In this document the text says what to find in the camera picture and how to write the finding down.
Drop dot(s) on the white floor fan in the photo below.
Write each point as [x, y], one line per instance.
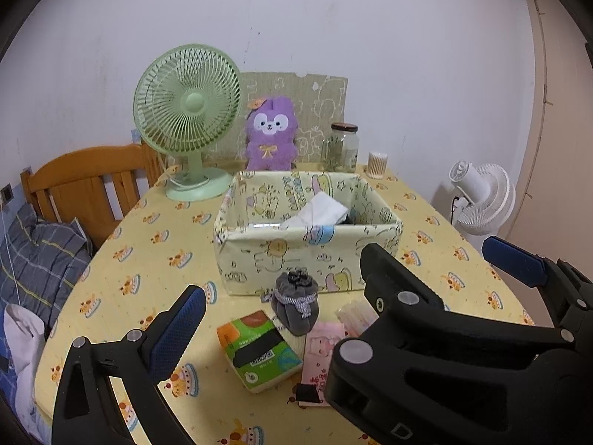
[491, 199]

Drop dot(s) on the wooden headboard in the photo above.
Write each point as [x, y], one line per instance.
[78, 181]

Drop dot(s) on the wall socket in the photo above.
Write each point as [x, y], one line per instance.
[6, 193]

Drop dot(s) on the green patterned board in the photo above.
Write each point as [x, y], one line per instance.
[324, 97]

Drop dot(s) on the green tissue pack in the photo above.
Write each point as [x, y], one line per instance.
[259, 352]

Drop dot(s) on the pink cartoon tissue packet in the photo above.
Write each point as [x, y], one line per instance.
[319, 347]

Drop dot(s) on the purple plush toy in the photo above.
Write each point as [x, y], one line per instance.
[271, 141]

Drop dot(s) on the green desk fan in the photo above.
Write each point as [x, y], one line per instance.
[190, 102]

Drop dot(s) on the clear pink plastic bag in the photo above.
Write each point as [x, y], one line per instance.
[359, 317]

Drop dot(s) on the white cloth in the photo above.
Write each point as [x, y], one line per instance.
[23, 347]

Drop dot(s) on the grey plaid bedding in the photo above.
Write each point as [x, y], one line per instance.
[41, 259]

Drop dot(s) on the white tissue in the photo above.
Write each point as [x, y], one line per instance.
[315, 211]

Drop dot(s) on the beige door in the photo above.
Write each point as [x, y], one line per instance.
[565, 125]

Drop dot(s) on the cartoon print fabric storage box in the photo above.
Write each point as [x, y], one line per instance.
[278, 264]

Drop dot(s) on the glass jar with lid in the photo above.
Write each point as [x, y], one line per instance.
[342, 150]

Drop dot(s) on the grey fabric pouch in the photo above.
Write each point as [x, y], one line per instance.
[294, 301]

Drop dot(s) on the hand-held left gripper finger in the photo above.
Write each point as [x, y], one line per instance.
[176, 329]

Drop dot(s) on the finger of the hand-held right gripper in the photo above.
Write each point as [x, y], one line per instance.
[394, 282]
[514, 260]

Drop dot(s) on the cotton swab container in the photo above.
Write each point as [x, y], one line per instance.
[376, 165]

